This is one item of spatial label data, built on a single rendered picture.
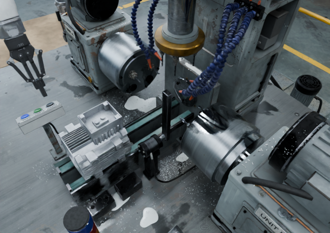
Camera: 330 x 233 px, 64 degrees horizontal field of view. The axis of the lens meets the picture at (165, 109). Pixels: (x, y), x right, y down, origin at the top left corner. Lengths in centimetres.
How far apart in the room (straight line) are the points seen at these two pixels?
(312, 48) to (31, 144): 325
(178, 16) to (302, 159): 54
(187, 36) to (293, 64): 253
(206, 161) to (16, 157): 88
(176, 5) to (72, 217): 66
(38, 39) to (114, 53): 222
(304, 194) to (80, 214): 52
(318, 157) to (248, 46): 49
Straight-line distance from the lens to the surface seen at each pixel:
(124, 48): 120
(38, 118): 112
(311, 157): 70
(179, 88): 121
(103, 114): 99
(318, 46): 383
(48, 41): 330
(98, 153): 95
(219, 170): 90
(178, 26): 90
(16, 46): 105
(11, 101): 165
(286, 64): 333
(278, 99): 160
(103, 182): 111
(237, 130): 89
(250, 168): 83
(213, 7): 109
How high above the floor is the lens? 184
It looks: 48 degrees down
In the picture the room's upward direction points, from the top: 2 degrees clockwise
